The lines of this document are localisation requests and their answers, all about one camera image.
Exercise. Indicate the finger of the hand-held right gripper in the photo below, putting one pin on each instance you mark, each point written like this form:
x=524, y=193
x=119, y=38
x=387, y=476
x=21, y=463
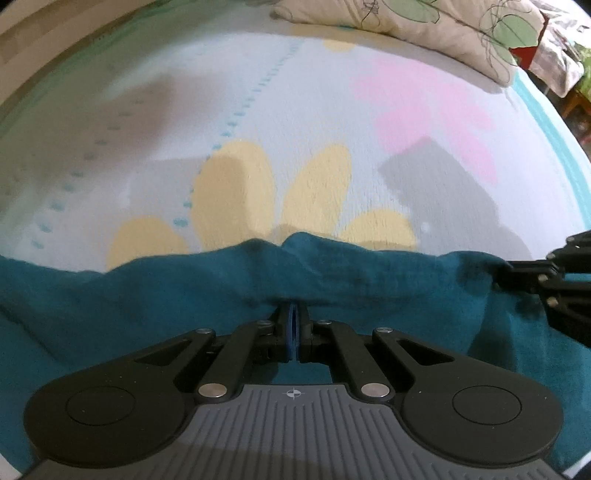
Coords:
x=531, y=268
x=568, y=302

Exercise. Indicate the white slatted headboard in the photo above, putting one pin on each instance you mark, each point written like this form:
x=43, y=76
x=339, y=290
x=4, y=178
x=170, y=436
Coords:
x=41, y=32

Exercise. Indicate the wooden stool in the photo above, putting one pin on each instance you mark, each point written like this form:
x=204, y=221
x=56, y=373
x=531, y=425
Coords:
x=577, y=110

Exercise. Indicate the white leaf-print pillow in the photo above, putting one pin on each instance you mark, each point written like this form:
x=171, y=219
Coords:
x=415, y=27

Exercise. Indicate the grey checkered cloth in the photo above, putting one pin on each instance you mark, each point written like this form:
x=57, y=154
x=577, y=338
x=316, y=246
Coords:
x=561, y=46

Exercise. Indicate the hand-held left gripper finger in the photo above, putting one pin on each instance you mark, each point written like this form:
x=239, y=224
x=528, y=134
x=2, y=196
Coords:
x=289, y=325
x=298, y=325

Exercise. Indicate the teal pants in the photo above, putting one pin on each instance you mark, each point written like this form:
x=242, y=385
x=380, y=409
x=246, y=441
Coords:
x=138, y=295

